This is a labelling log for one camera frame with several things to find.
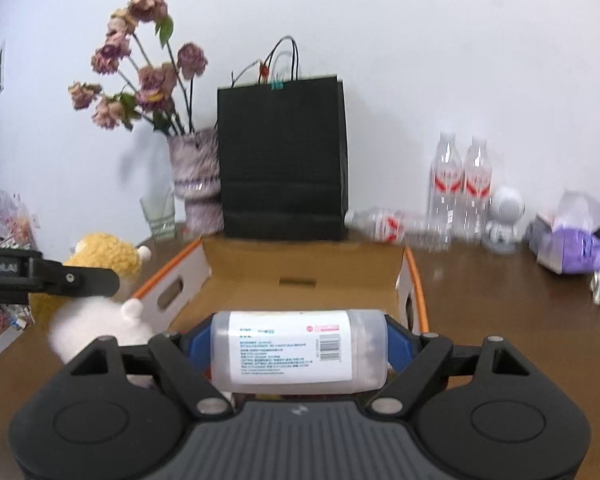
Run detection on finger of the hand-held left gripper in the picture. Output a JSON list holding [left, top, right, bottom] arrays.
[[27, 257, 121, 301]]

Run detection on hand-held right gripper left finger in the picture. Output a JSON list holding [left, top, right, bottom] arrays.
[[71, 316, 234, 419]]

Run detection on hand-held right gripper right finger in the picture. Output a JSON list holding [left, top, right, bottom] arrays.
[[369, 314, 531, 416]]

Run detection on yellow and white plush sheep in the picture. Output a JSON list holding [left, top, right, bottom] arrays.
[[27, 232, 156, 368]]

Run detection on translucent jar with white label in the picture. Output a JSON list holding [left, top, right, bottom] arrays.
[[209, 309, 391, 396]]

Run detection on orange cardboard box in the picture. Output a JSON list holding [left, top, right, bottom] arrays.
[[130, 235, 431, 356]]

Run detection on clear drinking glass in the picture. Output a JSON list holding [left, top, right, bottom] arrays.
[[140, 187, 177, 238]]

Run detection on clear water bottle red label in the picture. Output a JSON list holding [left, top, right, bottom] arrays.
[[344, 206, 453, 252], [462, 136, 493, 246], [427, 132, 465, 241]]

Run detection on purple and white vase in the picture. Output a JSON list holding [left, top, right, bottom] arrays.
[[167, 127, 226, 236]]

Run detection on white robot figurine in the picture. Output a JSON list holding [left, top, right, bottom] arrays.
[[481, 186, 527, 256]]

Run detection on small white box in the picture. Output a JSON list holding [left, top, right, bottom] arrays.
[[528, 214, 556, 261]]

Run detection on purple tissue pack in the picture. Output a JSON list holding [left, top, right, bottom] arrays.
[[535, 190, 600, 275]]

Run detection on black paper bag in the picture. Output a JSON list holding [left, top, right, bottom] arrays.
[[216, 35, 351, 243]]

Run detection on dried pink rose bouquet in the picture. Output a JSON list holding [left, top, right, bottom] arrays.
[[69, 0, 210, 137]]

